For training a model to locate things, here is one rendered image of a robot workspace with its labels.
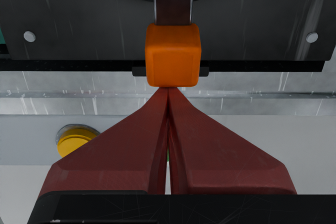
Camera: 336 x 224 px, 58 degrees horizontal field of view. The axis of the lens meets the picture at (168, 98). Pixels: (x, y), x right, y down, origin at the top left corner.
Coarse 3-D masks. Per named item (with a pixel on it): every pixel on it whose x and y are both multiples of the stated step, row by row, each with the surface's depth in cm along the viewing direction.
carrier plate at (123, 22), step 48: (0, 0) 20; (48, 0) 20; (96, 0) 20; (144, 0) 20; (240, 0) 20; (288, 0) 20; (48, 48) 22; (96, 48) 22; (144, 48) 22; (240, 48) 22; (288, 48) 22
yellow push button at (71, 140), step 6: (66, 132) 28; (72, 132) 27; (78, 132) 27; (84, 132) 28; (90, 132) 28; (60, 138) 28; (66, 138) 27; (72, 138) 27; (78, 138) 27; (84, 138) 27; (90, 138) 27; (60, 144) 28; (66, 144) 28; (72, 144) 28; (78, 144) 28; (60, 150) 28; (66, 150) 28; (72, 150) 28
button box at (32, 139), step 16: (0, 128) 28; (16, 128) 28; (32, 128) 28; (48, 128) 28; (64, 128) 28; (80, 128) 28; (96, 128) 28; (0, 144) 29; (16, 144) 29; (32, 144) 29; (48, 144) 29; (0, 160) 31; (16, 160) 31; (32, 160) 31; (48, 160) 31
